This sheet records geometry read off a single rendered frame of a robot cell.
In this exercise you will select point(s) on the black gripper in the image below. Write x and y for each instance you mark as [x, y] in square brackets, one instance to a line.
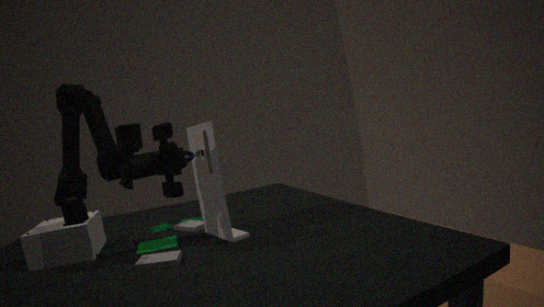
[171, 189]

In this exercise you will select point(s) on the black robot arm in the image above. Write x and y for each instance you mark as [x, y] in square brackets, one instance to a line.
[113, 162]

